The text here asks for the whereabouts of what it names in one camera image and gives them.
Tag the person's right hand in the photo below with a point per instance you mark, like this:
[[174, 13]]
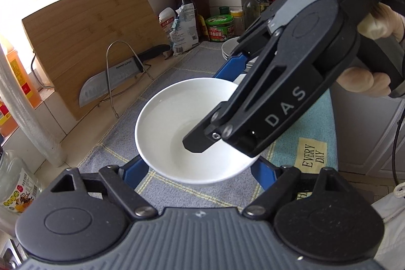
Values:
[[386, 23]]

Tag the small green-lidded jar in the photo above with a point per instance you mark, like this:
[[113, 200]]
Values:
[[223, 9]]

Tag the yellow-lidded spice jar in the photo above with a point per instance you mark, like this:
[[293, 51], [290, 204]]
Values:
[[237, 21]]

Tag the dark bottle yellow label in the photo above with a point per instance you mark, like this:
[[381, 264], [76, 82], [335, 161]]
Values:
[[201, 28]]

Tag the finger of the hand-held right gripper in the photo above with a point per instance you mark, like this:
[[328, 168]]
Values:
[[232, 66], [269, 99]]

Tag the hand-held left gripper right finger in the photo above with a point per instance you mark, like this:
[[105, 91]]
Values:
[[265, 173]]

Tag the white wrapped pipe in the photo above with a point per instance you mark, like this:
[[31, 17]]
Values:
[[31, 118]]

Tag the white and blue plastic bag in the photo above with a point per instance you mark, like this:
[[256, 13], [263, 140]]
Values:
[[186, 26]]

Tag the clear plastic jar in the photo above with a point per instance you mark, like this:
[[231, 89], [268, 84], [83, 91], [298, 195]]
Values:
[[19, 187]]

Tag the bamboo cutting board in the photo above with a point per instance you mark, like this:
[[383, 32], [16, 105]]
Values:
[[88, 23]]

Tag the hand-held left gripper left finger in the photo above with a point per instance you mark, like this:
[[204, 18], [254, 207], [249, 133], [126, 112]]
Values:
[[134, 172]]

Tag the clear glass bottle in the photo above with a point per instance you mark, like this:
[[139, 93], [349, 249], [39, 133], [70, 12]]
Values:
[[251, 9]]

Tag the stained white fruit-print plate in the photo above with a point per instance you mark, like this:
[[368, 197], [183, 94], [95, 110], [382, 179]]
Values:
[[226, 53]]

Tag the red-labelled sauce bottle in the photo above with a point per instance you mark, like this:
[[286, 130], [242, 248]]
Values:
[[8, 119]]

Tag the grey and teal checked towel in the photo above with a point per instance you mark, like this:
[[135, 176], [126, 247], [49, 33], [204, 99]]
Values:
[[189, 67]]

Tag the white floral-print bowl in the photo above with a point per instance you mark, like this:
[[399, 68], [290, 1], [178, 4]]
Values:
[[164, 118]]

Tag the green binder clip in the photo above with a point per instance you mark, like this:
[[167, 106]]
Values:
[[174, 25]]

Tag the white garment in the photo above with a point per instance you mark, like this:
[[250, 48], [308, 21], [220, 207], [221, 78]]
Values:
[[392, 225]]

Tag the white and orange packet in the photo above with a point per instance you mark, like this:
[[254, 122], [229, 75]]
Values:
[[165, 26]]

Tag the grey cabinet door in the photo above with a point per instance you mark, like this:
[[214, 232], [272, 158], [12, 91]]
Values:
[[364, 130]]

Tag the green-lidded sauce jar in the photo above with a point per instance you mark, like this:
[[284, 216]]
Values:
[[220, 31]]

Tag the orange oil bottle red label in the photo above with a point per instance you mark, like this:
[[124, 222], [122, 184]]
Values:
[[23, 80]]

